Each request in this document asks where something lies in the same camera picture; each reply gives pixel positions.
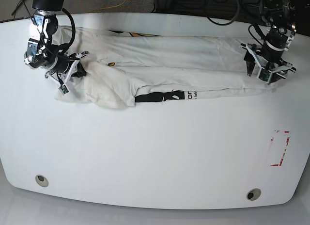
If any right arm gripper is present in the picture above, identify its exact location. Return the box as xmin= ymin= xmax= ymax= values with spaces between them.
xmin=24 ymin=10 xmax=89 ymax=86

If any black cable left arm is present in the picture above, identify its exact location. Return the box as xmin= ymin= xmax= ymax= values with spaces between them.
xmin=205 ymin=0 xmax=269 ymax=51

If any table cable grommet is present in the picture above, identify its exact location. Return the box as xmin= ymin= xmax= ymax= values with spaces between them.
xmin=246 ymin=188 xmax=262 ymax=201
xmin=35 ymin=175 xmax=49 ymax=188

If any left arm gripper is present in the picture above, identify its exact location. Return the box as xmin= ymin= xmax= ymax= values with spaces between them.
xmin=241 ymin=6 xmax=296 ymax=84

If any left table cable grommet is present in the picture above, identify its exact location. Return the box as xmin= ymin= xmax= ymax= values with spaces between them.
xmin=35 ymin=175 xmax=49 ymax=188

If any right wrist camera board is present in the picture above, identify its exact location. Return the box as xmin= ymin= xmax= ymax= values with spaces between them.
xmin=59 ymin=84 xmax=69 ymax=95

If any black silver robot arm right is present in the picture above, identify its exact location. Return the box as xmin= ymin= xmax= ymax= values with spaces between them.
xmin=25 ymin=0 xmax=247 ymax=87

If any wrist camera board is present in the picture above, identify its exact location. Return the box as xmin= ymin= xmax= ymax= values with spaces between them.
xmin=59 ymin=84 xmax=69 ymax=95
xmin=257 ymin=68 xmax=271 ymax=83

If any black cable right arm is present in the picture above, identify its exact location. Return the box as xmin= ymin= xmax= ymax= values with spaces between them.
xmin=48 ymin=6 xmax=76 ymax=58

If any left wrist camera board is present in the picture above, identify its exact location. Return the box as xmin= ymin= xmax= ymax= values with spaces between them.
xmin=257 ymin=68 xmax=271 ymax=83

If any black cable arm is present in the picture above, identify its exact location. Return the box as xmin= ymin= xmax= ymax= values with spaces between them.
xmin=48 ymin=6 xmax=76 ymax=58
xmin=205 ymin=0 xmax=269 ymax=51

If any right table cable grommet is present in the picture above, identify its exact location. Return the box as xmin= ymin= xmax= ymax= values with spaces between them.
xmin=246 ymin=188 xmax=262 ymax=201

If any red tape rectangle marking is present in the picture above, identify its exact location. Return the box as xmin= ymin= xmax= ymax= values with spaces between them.
xmin=268 ymin=130 xmax=290 ymax=167

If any yellow floor cable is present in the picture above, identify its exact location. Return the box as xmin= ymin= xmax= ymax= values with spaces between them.
xmin=90 ymin=0 xmax=129 ymax=14

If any white printed t-shirt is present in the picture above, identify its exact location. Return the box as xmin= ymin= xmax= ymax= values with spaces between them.
xmin=55 ymin=28 xmax=277 ymax=109

